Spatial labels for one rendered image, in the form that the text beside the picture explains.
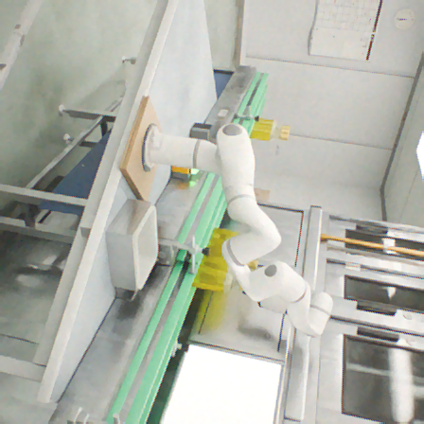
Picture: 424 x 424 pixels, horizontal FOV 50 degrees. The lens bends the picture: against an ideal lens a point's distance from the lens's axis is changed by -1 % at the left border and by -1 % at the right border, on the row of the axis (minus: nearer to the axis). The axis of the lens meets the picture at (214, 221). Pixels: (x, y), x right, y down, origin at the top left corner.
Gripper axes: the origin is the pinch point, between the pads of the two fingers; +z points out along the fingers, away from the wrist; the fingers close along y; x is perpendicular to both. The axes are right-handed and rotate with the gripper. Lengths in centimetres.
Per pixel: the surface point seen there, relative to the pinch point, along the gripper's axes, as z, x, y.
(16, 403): 46, 67, -15
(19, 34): 102, -11, 66
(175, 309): 14.8, 24.8, 4.5
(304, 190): 114, -540, -313
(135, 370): 13, 49, 5
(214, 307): 11.1, 4.1, -12.4
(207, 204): 27.2, -18.7, 13.8
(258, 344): -9.9, 11.2, -12.4
